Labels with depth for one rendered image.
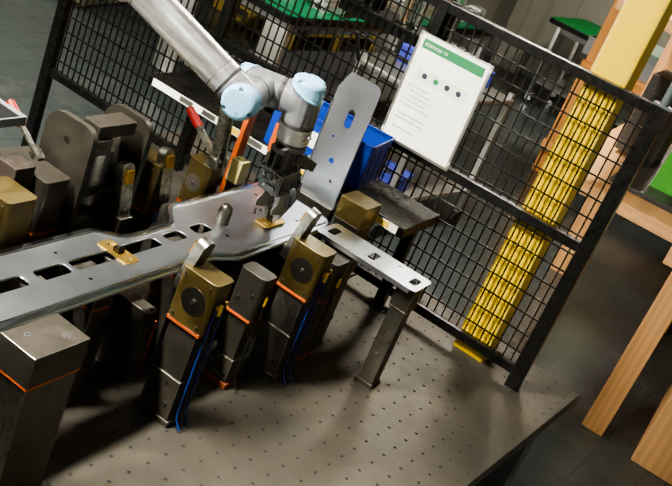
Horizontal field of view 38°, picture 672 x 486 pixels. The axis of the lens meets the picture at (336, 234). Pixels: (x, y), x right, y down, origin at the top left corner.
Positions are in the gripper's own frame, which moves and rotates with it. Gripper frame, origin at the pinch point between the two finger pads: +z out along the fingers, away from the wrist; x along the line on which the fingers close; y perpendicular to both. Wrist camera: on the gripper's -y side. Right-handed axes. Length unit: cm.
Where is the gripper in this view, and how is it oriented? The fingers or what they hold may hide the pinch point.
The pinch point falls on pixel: (273, 214)
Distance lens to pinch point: 229.1
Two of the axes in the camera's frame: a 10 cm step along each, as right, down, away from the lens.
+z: -3.0, 8.2, 4.8
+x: 7.9, 5.0, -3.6
